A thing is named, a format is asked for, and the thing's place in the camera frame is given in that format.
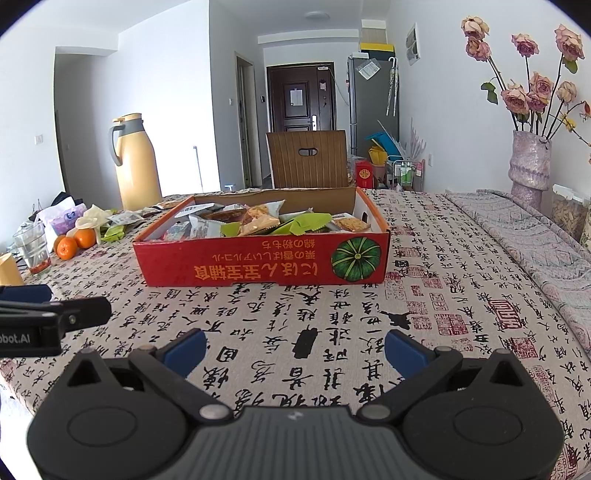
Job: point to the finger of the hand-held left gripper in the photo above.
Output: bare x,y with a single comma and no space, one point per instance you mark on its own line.
83,311
25,294

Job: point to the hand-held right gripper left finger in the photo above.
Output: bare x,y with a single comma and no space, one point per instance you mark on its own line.
187,350

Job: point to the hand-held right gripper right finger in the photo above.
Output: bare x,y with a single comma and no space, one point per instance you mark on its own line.
406,353

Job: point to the red cardboard box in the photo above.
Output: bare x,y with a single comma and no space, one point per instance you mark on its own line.
258,263

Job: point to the purple snack packet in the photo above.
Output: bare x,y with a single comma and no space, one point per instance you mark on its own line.
178,230

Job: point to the green snack packet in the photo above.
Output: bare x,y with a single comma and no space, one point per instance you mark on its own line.
233,228
302,221

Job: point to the brown snack packet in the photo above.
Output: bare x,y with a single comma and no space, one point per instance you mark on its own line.
226,213

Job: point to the tan cup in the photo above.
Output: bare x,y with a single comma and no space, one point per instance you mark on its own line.
9,270

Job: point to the clear drinking glass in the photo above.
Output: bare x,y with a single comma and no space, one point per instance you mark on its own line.
32,249

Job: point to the orange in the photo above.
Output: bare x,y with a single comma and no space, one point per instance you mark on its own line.
84,238
66,248

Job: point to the pale green printed packet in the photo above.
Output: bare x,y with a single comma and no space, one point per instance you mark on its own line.
114,232

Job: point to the purple tissue pack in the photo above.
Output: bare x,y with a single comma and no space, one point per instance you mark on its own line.
62,217

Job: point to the calligraphy printed tablecloth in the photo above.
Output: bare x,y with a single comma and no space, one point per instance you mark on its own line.
323,323

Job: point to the cream rubber glove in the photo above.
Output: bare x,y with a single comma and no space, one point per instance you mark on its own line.
94,219

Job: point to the small white printed packet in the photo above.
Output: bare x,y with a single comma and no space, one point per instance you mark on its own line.
125,219

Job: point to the brown cookie packet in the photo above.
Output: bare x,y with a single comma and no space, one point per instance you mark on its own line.
169,203

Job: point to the yellow thermos jug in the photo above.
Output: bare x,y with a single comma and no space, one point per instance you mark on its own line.
138,170

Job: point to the grey quilted cloth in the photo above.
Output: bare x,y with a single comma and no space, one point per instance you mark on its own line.
521,230

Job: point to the red gift box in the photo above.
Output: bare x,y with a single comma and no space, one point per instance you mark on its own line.
364,174

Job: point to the yellow bag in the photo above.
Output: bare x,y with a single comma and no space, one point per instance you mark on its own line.
377,157

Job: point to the wooden chair back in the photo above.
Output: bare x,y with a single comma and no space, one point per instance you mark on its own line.
307,170

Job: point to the blue plastic bin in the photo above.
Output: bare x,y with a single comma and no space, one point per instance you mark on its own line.
383,142

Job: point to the white dried pampas grass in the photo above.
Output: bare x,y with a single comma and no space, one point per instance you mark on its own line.
414,141

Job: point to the clear jar of cereal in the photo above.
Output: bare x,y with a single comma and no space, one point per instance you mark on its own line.
570,214

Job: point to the pink textured vase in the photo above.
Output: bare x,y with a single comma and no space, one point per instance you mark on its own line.
530,170

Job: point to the grey interior door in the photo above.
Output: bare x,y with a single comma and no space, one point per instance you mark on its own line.
245,120

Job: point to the grey refrigerator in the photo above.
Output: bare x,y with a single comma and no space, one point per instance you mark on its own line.
369,110

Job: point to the dark brown door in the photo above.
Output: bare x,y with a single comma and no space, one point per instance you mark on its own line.
300,115

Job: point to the white umbrella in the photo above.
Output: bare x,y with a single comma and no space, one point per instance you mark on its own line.
392,87

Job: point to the dried pink roses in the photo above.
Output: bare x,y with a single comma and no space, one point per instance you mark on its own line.
517,101

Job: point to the door notice paper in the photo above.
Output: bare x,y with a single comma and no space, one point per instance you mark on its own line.
296,97

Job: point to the yellow dried flowers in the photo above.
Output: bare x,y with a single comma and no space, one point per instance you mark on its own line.
570,122

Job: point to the white paper sheet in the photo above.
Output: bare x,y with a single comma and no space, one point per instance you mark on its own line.
369,68

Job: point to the yellow box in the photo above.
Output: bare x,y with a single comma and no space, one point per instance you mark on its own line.
376,48

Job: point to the round ceiling lamp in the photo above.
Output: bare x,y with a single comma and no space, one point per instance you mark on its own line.
316,16

